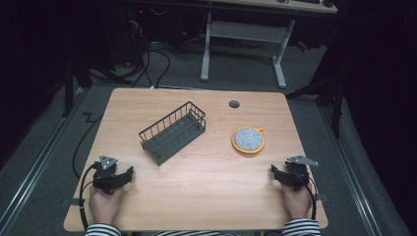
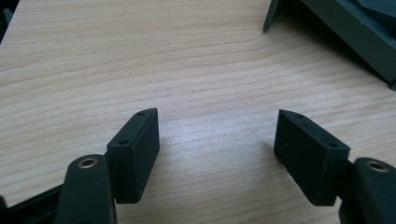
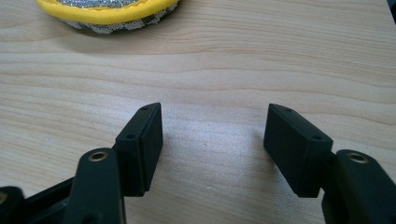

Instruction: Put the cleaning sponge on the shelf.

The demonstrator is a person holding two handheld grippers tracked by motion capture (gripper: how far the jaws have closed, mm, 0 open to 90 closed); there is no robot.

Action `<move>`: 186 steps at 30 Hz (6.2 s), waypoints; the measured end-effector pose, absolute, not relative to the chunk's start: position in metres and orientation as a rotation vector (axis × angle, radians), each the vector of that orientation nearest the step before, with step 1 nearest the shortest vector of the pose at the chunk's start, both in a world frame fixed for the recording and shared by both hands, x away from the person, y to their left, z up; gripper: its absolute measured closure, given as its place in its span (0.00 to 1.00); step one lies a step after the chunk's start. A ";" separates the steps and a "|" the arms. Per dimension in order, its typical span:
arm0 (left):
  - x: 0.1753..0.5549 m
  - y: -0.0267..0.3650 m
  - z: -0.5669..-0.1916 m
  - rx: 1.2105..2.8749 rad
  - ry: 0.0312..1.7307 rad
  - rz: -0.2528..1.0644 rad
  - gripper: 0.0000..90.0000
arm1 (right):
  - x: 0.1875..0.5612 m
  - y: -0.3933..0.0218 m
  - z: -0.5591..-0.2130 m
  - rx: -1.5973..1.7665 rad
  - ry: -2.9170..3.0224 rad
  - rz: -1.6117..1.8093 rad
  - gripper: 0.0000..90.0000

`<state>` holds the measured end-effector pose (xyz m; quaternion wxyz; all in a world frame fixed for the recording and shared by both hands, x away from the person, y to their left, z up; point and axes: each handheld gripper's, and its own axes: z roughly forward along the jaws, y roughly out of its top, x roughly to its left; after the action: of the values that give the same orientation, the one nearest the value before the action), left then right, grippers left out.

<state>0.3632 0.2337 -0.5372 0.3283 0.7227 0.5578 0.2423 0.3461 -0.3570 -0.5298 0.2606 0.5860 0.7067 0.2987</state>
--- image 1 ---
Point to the round grey orange-rimmed scouring pad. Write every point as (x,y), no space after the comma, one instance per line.
(248,140)

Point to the black metal stand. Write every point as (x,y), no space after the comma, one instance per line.
(336,108)
(68,88)

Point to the person's striped torso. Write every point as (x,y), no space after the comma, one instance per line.
(193,233)

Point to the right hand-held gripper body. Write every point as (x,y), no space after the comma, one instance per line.
(297,175)

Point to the person's left hand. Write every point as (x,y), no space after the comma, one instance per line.
(104,206)

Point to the person's right hand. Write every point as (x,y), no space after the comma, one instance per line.
(297,203)

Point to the grey-legged wooden desk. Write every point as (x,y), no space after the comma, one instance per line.
(249,31)

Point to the metal floor rail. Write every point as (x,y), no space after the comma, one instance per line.
(350,177)
(36,170)

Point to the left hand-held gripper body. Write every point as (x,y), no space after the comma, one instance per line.
(105,177)

